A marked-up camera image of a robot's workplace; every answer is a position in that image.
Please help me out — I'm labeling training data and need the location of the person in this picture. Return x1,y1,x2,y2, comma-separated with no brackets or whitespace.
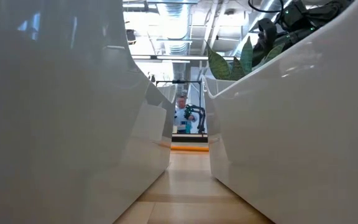
174,95,198,134

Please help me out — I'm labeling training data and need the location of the green snake plant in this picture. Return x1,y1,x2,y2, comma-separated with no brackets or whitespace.
205,35,287,82

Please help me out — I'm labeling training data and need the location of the white plastic bin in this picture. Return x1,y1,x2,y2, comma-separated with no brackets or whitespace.
202,0,358,224
0,0,178,224

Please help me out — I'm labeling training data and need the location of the black gantry frame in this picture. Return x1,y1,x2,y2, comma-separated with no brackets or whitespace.
155,79,203,134

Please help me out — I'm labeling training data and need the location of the black overhead camera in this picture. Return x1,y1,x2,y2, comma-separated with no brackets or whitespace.
126,29,137,46

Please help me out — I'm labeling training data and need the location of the black cable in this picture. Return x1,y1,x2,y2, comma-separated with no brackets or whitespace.
247,0,285,14

